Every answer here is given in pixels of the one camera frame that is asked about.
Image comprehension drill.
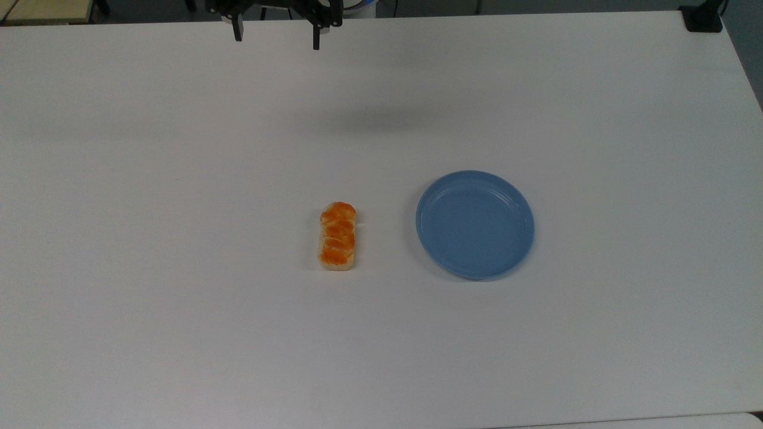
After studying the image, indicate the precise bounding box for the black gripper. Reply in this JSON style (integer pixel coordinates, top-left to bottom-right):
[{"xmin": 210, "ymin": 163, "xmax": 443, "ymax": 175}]
[{"xmin": 206, "ymin": 0, "xmax": 345, "ymax": 51}]

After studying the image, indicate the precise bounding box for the orange glazed bread loaf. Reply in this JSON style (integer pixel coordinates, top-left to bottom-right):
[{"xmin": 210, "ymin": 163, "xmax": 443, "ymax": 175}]
[{"xmin": 318, "ymin": 201, "xmax": 358, "ymax": 272}]

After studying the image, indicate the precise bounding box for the blue plastic plate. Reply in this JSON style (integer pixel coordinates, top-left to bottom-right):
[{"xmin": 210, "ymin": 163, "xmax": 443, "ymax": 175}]
[{"xmin": 415, "ymin": 170, "xmax": 535, "ymax": 281}]

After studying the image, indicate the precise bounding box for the light wooden table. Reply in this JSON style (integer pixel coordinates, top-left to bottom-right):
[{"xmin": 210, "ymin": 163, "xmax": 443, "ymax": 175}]
[{"xmin": 0, "ymin": 0, "xmax": 95, "ymax": 26}]

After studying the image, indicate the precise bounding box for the black table clamp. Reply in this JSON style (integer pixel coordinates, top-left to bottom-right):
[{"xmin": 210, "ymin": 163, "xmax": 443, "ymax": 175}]
[{"xmin": 680, "ymin": 0, "xmax": 729, "ymax": 33}]

